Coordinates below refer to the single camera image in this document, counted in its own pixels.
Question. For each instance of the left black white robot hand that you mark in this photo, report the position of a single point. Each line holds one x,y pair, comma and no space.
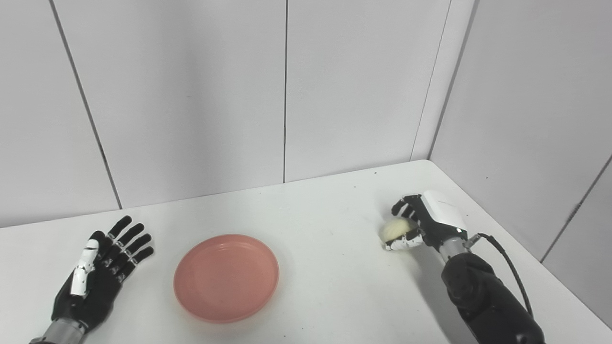
95,291

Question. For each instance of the cream steamed bun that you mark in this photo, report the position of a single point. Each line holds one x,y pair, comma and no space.
396,228

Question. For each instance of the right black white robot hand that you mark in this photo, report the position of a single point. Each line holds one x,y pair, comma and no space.
440,220

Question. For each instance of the pink round plate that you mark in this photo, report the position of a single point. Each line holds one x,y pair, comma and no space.
227,279

